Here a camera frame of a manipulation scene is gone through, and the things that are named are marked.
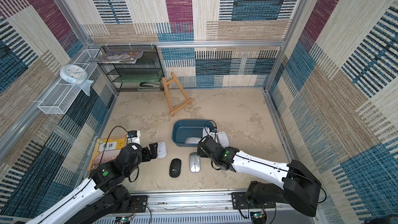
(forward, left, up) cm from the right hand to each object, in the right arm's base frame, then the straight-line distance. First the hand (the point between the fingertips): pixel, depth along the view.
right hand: (202, 144), depth 83 cm
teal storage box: (+15, +12, -8) cm, 21 cm away
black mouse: (-11, +14, -7) cm, 19 cm away
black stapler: (+44, +38, +3) cm, 58 cm away
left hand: (-2, +25, +6) cm, 26 cm away
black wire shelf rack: (+54, +36, +13) cm, 67 cm away
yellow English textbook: (+2, +55, -8) cm, 55 cm away
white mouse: (0, +23, -6) cm, 24 cm away
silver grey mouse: (-7, +4, -7) cm, 11 cm away
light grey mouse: (+10, +6, -14) cm, 18 cm away
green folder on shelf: (+48, +44, +5) cm, 65 cm away
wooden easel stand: (+43, +26, -5) cm, 50 cm away
